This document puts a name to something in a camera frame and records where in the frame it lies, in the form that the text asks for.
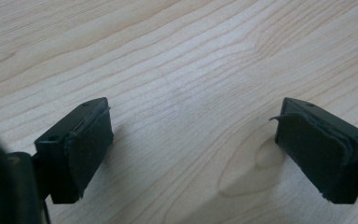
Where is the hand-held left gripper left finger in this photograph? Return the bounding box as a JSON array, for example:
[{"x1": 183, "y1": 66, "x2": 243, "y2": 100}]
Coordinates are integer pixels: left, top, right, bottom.
[{"x1": 33, "y1": 96, "x2": 115, "y2": 205}]

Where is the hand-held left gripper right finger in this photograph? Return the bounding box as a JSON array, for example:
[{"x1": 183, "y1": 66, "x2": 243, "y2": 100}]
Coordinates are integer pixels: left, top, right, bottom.
[{"x1": 268, "y1": 96, "x2": 358, "y2": 205}]

